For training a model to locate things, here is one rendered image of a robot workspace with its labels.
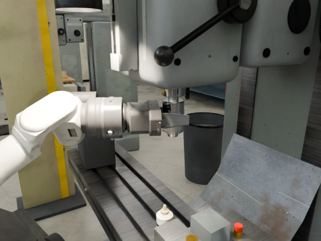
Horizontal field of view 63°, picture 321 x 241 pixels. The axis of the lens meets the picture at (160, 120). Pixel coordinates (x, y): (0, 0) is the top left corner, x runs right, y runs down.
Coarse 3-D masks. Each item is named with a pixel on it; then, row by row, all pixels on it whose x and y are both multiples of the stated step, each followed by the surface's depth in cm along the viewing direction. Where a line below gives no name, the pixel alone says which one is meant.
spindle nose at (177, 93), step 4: (180, 88) 54; (184, 88) 55; (164, 92) 55; (168, 92) 54; (172, 92) 54; (176, 92) 54; (180, 92) 54; (184, 92) 56; (164, 96) 55; (168, 96) 54; (172, 96) 54; (176, 96) 54; (180, 96) 55
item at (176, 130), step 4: (164, 108) 56; (168, 108) 55; (172, 108) 55; (176, 108) 55; (180, 108) 55; (164, 112) 56; (168, 112) 55; (172, 112) 55; (176, 112) 55; (180, 112) 56; (164, 128) 57; (168, 128) 57; (172, 128) 56; (176, 128) 56; (180, 128) 57; (168, 132) 57; (172, 132) 57; (176, 132) 57; (180, 132) 57
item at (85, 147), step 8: (88, 136) 98; (80, 144) 106; (88, 144) 98; (96, 144) 100; (104, 144) 101; (112, 144) 102; (80, 152) 110; (88, 152) 99; (96, 152) 101; (104, 152) 102; (112, 152) 103; (88, 160) 100; (96, 160) 102; (104, 160) 103; (112, 160) 104; (88, 168) 101
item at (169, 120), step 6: (162, 114) 54; (168, 114) 54; (174, 114) 55; (180, 114) 55; (162, 120) 54; (168, 120) 55; (174, 120) 55; (180, 120) 55; (186, 120) 55; (162, 126) 55; (168, 126) 55; (174, 126) 55
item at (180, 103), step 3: (165, 99) 57; (180, 99) 57; (162, 102) 57; (165, 102) 55; (168, 102) 55; (171, 102) 55; (174, 102) 55; (177, 102) 55; (180, 102) 55; (183, 102) 56; (165, 105) 55; (168, 105) 55; (171, 105) 55; (174, 105) 55; (177, 105) 55; (180, 105) 55; (183, 105) 56
